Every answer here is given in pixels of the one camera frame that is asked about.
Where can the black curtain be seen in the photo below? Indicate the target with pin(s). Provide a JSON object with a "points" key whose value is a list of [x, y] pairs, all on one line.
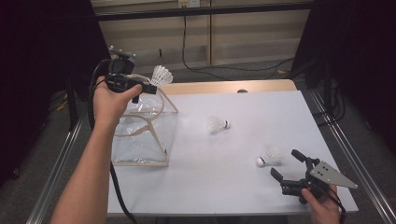
{"points": [[358, 46], [31, 62]]}

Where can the white wall power outlet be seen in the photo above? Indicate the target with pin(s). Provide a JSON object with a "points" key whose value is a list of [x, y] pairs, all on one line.
{"points": [[188, 3]]}

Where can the black horizontal bar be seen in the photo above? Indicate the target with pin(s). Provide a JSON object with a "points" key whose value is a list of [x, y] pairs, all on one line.
{"points": [[202, 11]]}

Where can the black metal stand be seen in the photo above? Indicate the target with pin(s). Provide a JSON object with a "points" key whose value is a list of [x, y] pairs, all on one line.
{"points": [[72, 105]]}

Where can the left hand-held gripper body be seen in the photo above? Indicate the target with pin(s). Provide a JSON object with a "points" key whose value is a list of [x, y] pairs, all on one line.
{"points": [[120, 79]]}

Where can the dark table grommet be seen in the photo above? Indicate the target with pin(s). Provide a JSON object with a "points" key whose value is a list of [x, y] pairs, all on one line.
{"points": [[242, 91]]}

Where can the person's right hand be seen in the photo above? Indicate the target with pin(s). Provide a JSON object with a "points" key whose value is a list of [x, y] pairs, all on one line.
{"points": [[325, 208]]}

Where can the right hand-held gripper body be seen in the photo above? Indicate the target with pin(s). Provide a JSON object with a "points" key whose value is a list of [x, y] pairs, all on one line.
{"points": [[333, 179]]}

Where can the white table cover sheet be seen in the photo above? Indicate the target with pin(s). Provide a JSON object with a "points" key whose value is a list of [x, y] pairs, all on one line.
{"points": [[218, 180]]}

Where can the clear plastic bag beige trim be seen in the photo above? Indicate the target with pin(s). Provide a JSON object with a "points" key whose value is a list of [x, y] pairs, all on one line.
{"points": [[140, 149]]}

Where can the person's left hand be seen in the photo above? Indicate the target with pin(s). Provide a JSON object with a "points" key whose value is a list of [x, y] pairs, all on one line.
{"points": [[109, 105]]}

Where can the metal frame rail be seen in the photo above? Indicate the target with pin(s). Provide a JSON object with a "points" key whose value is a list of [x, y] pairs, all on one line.
{"points": [[53, 183], [353, 152]]}

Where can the white feather shuttlecock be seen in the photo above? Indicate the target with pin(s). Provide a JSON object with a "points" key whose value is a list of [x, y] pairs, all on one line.
{"points": [[261, 161], [218, 124], [162, 76]]}

